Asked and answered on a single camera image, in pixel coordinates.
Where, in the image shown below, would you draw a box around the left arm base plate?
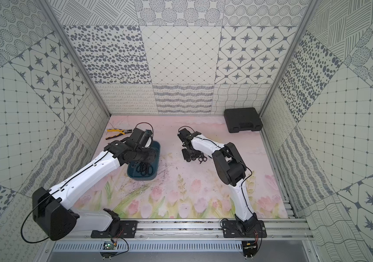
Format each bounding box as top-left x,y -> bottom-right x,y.
90,220 -> 138,239

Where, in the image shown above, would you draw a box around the black plastic tool case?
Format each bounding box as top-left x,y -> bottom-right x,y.
223,108 -> 263,133

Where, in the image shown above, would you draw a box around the black scissors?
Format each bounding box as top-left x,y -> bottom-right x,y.
136,163 -> 154,177

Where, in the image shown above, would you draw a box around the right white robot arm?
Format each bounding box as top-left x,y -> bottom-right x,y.
178,126 -> 259,235

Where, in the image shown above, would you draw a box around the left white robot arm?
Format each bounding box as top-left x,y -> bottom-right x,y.
28,128 -> 158,241

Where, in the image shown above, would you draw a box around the aluminium mounting rail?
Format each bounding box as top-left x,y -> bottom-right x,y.
43,218 -> 315,242

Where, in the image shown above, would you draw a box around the yellow handled pliers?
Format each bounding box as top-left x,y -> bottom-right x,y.
105,129 -> 132,140

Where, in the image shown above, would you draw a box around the teal plastic storage box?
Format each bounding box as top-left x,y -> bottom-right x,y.
127,141 -> 161,181

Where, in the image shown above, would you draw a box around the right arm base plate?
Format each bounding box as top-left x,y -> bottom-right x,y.
219,218 -> 267,238

